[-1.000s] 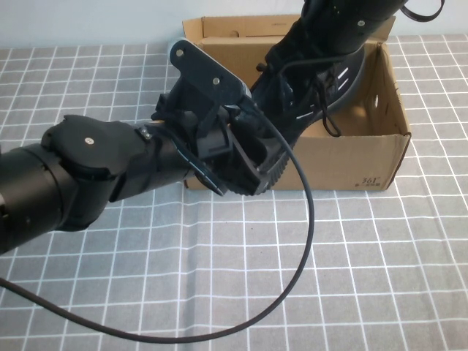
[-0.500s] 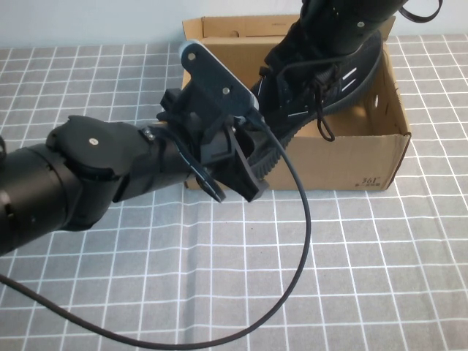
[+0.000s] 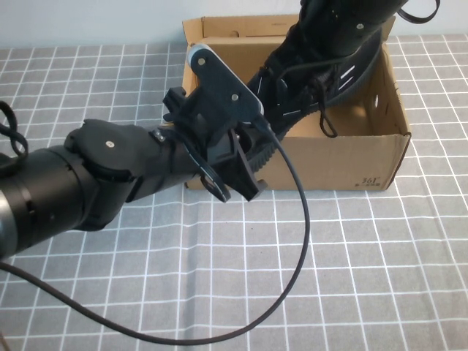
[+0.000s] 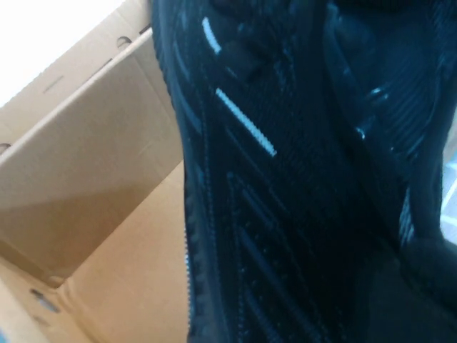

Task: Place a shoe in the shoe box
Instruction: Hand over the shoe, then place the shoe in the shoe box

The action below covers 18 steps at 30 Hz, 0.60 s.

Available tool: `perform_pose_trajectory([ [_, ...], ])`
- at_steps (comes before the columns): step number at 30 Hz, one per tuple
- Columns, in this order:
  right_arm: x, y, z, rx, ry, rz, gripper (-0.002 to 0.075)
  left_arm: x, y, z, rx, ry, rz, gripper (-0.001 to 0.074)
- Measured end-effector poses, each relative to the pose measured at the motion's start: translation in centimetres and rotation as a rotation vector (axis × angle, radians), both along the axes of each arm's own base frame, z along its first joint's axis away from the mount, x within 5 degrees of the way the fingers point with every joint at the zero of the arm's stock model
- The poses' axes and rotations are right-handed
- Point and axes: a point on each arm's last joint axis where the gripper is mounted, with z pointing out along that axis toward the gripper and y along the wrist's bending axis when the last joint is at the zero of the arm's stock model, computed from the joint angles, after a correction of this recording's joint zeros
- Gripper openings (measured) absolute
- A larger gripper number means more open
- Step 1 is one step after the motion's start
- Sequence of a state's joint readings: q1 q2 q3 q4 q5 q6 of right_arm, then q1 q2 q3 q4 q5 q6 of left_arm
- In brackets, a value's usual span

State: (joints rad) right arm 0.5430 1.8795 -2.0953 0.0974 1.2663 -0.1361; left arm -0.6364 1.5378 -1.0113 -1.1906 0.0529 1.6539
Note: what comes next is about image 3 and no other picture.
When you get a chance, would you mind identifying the black mesh sneaker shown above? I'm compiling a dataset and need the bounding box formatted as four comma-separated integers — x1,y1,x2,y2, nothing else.
245,18,383,173

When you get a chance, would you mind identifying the left wrist camera black silver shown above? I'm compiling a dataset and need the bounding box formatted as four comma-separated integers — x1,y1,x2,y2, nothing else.
185,42,267,128

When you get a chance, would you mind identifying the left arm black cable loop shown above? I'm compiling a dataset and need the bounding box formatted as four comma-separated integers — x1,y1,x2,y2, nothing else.
0,101,29,173

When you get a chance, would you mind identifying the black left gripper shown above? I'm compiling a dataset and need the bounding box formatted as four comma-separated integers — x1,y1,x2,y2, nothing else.
160,86,267,203

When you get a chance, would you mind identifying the brown cardboard shoe box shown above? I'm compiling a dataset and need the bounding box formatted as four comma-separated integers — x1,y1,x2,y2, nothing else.
181,14,411,192

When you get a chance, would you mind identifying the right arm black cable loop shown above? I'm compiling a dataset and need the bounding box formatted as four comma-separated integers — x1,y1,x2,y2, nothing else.
397,0,439,25

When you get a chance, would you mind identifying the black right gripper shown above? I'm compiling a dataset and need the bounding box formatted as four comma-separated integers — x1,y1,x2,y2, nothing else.
288,0,341,63

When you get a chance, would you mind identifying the grey white-checked tablecloth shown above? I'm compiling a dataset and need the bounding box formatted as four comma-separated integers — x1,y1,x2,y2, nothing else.
0,34,468,351

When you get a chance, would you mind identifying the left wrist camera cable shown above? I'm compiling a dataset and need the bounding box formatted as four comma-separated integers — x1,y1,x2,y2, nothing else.
0,118,312,347

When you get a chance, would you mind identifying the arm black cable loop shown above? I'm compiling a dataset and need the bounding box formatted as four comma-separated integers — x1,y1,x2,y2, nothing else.
0,101,29,173
397,0,439,25

